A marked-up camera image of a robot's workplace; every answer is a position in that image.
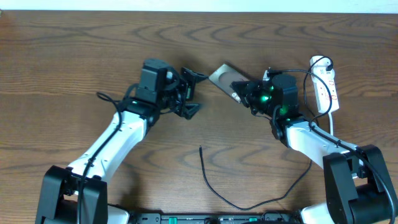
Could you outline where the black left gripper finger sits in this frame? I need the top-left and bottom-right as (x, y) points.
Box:
(181, 67), (208, 84)
(182, 103), (201, 120)

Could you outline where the rose gold Galaxy smartphone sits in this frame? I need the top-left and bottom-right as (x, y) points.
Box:
(209, 63), (249, 103)

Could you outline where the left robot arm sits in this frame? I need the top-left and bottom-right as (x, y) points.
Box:
(35, 58), (208, 224)

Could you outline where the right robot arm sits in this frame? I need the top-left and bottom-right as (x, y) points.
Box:
(231, 74), (397, 223)

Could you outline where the white power strip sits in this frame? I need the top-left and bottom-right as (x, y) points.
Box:
(310, 55), (340, 113)

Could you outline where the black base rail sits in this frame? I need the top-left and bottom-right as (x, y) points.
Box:
(128, 212), (301, 224)

